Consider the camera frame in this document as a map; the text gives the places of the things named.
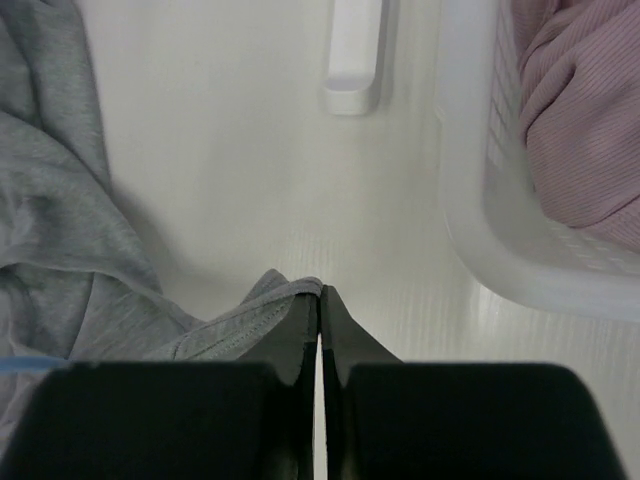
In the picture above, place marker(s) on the grey tank top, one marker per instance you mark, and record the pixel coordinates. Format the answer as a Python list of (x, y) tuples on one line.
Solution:
[(76, 283)]

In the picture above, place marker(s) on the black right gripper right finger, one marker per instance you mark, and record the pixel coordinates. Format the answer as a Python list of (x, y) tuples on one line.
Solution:
[(390, 419)]

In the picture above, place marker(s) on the metal clothes rack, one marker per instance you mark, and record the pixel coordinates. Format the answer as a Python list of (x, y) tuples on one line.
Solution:
[(356, 55)]

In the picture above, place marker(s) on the white plastic laundry basket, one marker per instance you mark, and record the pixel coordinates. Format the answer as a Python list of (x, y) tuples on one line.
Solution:
[(493, 217)]

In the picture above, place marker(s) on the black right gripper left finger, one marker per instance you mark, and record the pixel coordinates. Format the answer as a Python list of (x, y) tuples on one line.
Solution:
[(251, 418)]

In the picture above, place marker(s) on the mauve pink tank top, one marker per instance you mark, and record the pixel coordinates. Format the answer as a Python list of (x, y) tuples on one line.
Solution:
[(579, 122)]

